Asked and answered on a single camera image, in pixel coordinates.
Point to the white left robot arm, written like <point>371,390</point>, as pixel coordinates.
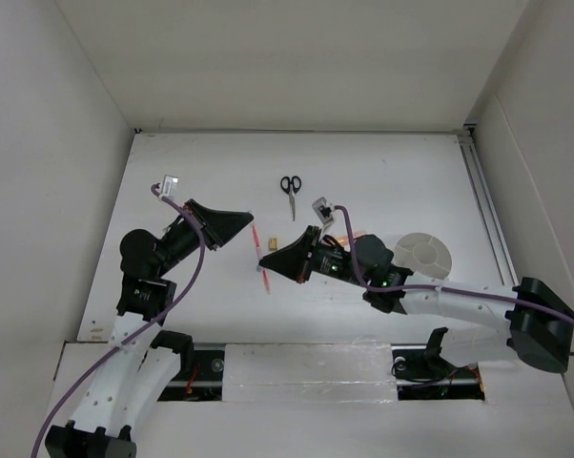
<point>143,356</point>

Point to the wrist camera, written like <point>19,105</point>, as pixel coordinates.
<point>168,186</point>
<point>324,211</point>

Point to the white foam front board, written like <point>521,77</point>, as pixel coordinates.
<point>337,373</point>

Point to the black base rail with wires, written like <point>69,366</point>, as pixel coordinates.
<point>415,382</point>

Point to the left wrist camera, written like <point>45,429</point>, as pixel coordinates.
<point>168,186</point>

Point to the white round divided container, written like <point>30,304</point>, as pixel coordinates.
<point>425,254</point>

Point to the aluminium rail at table edge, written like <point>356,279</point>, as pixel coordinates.
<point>489,215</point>

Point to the black handled scissors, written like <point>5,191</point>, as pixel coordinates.
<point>290,186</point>

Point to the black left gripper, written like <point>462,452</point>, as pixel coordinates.
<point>220,226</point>

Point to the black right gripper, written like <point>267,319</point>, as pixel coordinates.
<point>293,260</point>

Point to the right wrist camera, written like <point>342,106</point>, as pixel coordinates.
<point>324,211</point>

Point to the red slim pen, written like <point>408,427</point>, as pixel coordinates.
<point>259,255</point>

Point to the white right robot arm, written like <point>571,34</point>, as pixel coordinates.
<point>528,322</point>

